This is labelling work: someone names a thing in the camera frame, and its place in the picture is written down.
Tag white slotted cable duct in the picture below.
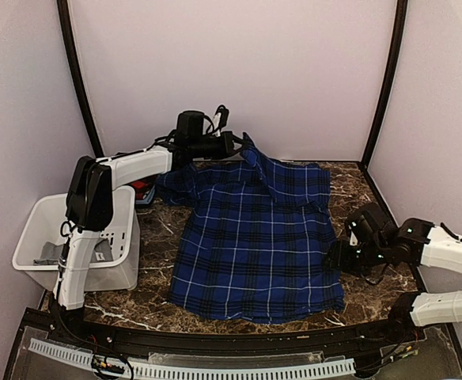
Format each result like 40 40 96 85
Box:
28 339 356 379

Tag black corner frame post left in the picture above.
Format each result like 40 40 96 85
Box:
56 0 104 158

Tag white plastic laundry basket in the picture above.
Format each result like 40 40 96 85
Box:
12 186 140 292

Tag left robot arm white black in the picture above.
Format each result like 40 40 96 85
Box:
54 106 249 310

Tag blue plaid long sleeve shirt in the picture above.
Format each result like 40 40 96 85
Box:
155 145 345 324

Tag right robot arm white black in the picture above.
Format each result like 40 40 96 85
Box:
324 203 462 344

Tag black corner frame post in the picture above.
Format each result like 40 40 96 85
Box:
360 0 408 170
56 0 104 158

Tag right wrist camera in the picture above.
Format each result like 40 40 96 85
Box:
345 221 362 246

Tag grey shirt in basket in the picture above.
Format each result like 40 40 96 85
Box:
33 241 64 265

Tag black corner frame post right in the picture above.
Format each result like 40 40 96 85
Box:
360 0 408 170

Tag black front rail base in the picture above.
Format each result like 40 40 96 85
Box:
19 306 453 367

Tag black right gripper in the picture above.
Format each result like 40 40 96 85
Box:
322 238 388 277

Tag red black plaid folded shirt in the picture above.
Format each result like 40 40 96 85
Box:
131 180 153 192

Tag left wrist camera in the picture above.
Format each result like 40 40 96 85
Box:
212 104 229 137

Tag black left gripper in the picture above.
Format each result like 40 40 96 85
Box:
191 131 249 160

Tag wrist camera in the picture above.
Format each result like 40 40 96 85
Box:
345 221 362 246
212 104 229 137

